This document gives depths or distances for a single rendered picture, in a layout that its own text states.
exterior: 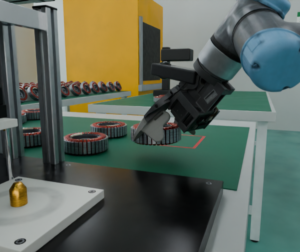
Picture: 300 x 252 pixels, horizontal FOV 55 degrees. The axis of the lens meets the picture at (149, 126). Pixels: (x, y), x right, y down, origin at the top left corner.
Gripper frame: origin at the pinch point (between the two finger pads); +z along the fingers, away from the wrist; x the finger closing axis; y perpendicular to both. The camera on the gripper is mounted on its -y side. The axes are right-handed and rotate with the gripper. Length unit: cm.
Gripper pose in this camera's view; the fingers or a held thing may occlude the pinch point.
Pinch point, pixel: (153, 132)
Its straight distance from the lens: 65.3
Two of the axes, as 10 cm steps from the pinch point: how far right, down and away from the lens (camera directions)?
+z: -4.8, 6.7, 5.7
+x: 7.0, -1.0, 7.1
